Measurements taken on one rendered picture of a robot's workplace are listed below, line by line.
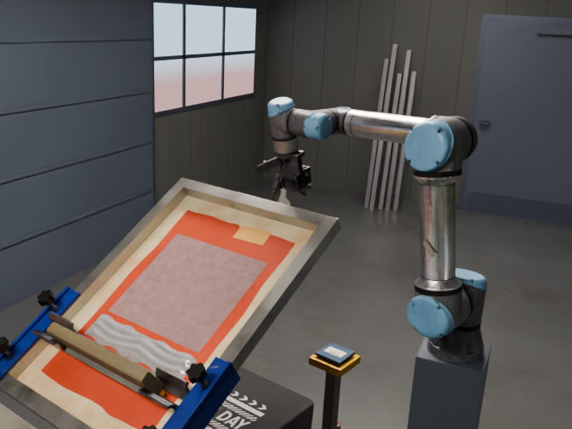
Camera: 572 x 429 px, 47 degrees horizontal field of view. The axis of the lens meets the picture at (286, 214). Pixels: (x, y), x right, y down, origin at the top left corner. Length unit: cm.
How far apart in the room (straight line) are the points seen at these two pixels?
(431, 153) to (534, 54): 597
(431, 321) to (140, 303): 76
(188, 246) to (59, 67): 332
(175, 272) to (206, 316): 20
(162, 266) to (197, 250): 11
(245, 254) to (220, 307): 18
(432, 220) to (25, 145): 365
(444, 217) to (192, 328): 67
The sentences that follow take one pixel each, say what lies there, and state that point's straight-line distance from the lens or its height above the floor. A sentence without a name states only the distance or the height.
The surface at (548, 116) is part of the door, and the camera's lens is 752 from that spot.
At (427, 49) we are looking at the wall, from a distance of 766.
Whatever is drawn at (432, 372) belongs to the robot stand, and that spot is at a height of 117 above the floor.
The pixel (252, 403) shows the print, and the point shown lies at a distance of 202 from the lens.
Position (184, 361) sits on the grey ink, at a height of 126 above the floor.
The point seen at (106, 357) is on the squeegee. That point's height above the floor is 129.
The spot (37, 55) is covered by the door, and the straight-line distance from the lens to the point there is 488.
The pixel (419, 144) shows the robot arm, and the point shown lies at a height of 179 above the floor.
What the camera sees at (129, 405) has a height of 118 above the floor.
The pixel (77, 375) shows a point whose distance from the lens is 174.
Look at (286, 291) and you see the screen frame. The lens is 159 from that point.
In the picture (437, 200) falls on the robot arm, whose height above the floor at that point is 166.
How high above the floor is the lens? 206
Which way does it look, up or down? 17 degrees down
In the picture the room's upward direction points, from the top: 3 degrees clockwise
